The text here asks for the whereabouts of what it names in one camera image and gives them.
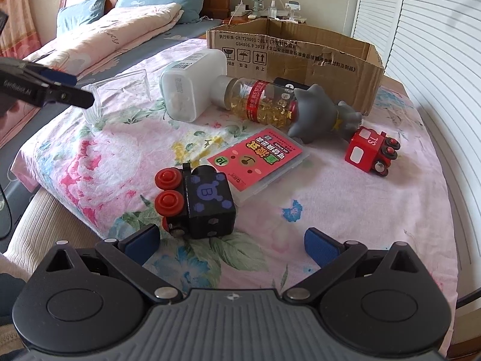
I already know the small blue pillow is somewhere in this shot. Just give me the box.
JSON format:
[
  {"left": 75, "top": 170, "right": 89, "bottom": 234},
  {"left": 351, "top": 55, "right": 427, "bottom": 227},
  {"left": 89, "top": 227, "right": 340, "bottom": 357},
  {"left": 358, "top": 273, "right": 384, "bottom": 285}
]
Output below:
[{"left": 56, "top": 0, "right": 106, "bottom": 35}]

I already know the wooden nightstand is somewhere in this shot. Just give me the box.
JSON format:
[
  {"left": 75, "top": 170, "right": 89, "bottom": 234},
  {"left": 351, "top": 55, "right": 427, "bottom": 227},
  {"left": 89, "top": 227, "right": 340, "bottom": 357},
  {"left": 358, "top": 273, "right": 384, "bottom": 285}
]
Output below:
[{"left": 222, "top": 13, "right": 266, "bottom": 25}]

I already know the red toy train car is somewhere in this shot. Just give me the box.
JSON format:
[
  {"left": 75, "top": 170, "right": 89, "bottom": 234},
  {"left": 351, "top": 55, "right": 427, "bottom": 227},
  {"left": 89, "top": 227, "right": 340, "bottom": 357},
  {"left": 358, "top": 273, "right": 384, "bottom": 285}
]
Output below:
[{"left": 345, "top": 126, "right": 401, "bottom": 177}]

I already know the pink folded quilt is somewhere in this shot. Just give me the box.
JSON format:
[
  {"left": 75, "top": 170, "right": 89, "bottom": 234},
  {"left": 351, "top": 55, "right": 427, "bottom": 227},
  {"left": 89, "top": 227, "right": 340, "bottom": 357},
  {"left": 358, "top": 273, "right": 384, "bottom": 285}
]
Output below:
[{"left": 24, "top": 2, "right": 184, "bottom": 78}]

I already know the white phone stand gadget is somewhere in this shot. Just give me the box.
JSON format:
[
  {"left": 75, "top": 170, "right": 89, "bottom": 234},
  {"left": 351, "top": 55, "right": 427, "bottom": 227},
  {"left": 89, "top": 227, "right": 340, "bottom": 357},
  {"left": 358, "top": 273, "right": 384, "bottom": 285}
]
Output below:
[{"left": 284, "top": 0, "right": 307, "bottom": 23}]

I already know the clear plastic cup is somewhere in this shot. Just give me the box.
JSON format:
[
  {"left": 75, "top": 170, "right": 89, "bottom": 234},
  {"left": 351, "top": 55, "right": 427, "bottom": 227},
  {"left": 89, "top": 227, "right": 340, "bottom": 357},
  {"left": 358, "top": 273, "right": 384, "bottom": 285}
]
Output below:
[{"left": 82, "top": 69, "right": 152, "bottom": 125}]

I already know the fish oil capsule bottle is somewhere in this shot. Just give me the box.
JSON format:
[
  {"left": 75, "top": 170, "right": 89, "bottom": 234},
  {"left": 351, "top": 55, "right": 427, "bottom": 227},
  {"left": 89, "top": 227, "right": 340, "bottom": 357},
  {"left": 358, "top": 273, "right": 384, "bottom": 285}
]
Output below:
[{"left": 210, "top": 76, "right": 297, "bottom": 128}]

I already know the white plastic square container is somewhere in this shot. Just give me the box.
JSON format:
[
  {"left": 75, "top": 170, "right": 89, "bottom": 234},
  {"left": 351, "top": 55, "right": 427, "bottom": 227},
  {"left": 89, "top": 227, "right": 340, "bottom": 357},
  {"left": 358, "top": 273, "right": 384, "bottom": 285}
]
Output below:
[{"left": 159, "top": 49, "right": 227, "bottom": 122}]

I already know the white louvered wardrobe door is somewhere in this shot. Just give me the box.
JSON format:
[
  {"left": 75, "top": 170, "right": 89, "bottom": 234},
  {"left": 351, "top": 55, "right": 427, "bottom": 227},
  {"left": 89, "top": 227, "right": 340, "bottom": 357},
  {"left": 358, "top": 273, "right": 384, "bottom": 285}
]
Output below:
[{"left": 351, "top": 0, "right": 480, "bottom": 297}]

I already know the red refill box clear case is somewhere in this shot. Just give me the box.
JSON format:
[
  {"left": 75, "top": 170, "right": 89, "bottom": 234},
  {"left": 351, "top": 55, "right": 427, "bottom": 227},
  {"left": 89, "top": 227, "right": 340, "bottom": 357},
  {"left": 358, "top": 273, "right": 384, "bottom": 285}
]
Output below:
[{"left": 206, "top": 125, "right": 308, "bottom": 206}]

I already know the small clear spray bottle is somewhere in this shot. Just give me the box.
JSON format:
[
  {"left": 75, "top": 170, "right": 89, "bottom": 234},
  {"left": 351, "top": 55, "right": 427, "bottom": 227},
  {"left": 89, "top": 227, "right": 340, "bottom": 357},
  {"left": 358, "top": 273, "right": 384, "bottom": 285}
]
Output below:
[{"left": 268, "top": 0, "right": 277, "bottom": 19}]

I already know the brown cardboard box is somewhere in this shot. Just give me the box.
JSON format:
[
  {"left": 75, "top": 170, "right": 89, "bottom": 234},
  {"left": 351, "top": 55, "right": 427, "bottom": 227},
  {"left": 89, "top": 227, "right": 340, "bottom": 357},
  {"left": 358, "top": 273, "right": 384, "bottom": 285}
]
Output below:
[{"left": 206, "top": 19, "right": 384, "bottom": 116}]

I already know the white charger with cable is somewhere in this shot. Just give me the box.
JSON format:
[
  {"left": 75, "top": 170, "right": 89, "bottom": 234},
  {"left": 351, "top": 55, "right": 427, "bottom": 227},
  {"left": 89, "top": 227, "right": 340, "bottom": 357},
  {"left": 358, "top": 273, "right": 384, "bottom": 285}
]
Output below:
[{"left": 231, "top": 0, "right": 251, "bottom": 17}]

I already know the grey rubber cat toy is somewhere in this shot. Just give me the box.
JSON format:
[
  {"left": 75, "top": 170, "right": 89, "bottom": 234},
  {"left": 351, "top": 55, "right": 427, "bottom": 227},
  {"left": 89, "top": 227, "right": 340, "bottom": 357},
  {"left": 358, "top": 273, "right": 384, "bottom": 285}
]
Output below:
[{"left": 288, "top": 84, "right": 363, "bottom": 144}]

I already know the black toy train block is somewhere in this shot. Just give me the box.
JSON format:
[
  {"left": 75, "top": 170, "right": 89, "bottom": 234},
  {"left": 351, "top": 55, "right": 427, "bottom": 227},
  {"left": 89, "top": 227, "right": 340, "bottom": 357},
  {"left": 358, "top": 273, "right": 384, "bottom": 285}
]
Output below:
[{"left": 154, "top": 163, "right": 236, "bottom": 239}]

